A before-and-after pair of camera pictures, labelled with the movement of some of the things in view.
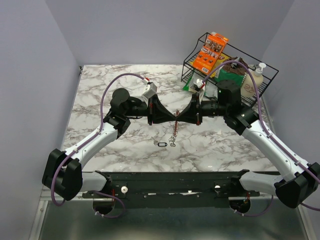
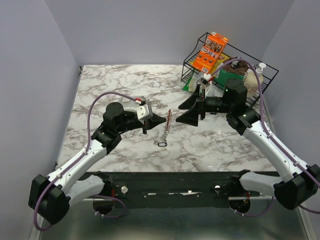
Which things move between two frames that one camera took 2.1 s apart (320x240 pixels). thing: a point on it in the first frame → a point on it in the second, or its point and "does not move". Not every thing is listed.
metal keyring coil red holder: [172, 139] → [164, 138]
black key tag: [162, 144] does not move
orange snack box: [210, 52] does not move
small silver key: [155, 142] does not move
